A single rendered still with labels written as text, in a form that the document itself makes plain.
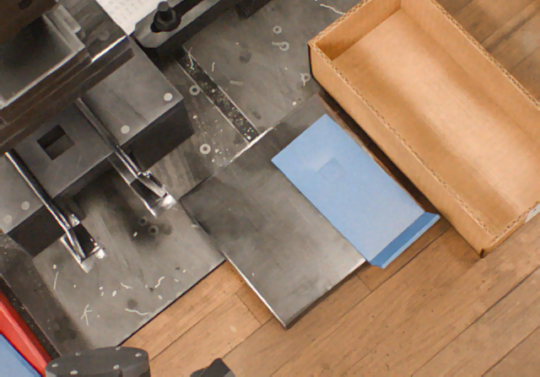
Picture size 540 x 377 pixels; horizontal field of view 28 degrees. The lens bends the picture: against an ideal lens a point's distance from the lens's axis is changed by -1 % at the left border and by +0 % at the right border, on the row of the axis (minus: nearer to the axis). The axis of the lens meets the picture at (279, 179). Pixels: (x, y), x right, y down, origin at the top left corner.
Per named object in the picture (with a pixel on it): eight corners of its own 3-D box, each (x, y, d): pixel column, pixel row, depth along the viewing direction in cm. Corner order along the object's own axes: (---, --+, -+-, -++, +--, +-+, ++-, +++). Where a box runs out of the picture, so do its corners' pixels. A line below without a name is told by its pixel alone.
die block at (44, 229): (32, 259, 103) (8, 237, 96) (-25, 185, 106) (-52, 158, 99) (196, 132, 106) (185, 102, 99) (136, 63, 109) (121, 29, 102)
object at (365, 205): (382, 277, 98) (383, 268, 95) (271, 161, 102) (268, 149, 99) (438, 226, 99) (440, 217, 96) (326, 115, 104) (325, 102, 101)
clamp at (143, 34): (162, 86, 108) (143, 40, 99) (142, 62, 109) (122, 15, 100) (277, -1, 110) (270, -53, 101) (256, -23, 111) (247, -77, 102)
